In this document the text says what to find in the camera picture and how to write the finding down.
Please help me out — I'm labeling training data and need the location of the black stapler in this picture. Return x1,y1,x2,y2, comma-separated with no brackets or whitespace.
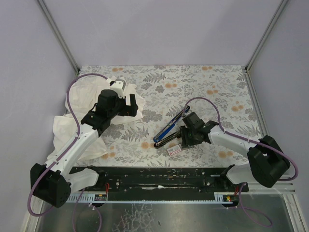
154,131,181,148

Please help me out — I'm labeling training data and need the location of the blue stapler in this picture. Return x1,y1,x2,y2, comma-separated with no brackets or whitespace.
153,110,183,143

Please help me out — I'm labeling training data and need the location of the red white staple box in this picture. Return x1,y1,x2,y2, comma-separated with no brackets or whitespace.
167,145,182,156

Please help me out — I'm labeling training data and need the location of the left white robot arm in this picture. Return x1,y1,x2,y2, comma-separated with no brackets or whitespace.
29,89,138,208

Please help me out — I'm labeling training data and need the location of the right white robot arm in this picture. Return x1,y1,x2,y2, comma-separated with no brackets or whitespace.
180,112,291,188

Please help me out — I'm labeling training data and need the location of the white cloth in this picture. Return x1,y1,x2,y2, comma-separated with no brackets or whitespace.
47,75,146,159

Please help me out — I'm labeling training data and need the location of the floral tablecloth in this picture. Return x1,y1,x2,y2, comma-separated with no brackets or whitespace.
77,65,262,167

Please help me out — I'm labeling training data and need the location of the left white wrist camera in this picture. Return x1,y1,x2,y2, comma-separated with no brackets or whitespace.
107,78,126,99

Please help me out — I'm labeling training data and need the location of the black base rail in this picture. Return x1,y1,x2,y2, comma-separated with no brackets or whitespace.
85,167,241,196

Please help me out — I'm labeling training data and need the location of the white slotted cable duct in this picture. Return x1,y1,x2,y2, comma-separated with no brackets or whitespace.
67,192,236,205

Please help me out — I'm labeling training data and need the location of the left aluminium frame post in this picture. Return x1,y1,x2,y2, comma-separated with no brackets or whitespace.
36,0,80,73

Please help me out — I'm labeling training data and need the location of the aluminium frame post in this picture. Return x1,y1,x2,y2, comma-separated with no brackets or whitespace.
36,0,80,73
244,0,290,73

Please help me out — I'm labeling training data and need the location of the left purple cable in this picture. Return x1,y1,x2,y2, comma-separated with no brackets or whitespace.
27,72,112,232

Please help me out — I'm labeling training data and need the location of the right aluminium frame post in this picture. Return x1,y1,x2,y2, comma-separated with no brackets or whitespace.
244,0,290,73

